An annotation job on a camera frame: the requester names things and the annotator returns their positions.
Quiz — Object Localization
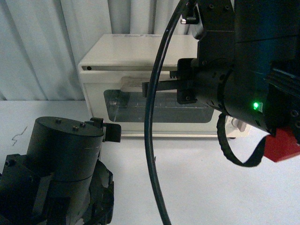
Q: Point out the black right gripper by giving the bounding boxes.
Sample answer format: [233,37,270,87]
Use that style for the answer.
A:
[142,58,233,110]

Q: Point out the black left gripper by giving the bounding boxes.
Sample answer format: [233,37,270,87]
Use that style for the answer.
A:
[85,117,121,143]

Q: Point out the glass oven door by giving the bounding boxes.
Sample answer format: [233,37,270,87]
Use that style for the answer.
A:
[84,83,219,137]

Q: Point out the cream toaster oven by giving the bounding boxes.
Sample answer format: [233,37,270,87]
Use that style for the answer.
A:
[78,34,249,139]

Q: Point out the upper oven knob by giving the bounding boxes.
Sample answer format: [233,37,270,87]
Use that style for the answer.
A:
[232,118,247,132]

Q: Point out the pale blue curtain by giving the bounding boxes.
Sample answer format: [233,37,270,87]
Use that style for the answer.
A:
[0,0,177,100]

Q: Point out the thick black cable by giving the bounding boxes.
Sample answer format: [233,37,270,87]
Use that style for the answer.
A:
[144,0,190,225]

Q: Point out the black ribbed cable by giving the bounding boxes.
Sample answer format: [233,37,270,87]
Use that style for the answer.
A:
[217,113,270,168]

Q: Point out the red camera mount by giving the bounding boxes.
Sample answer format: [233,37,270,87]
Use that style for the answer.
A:
[264,127,300,162]

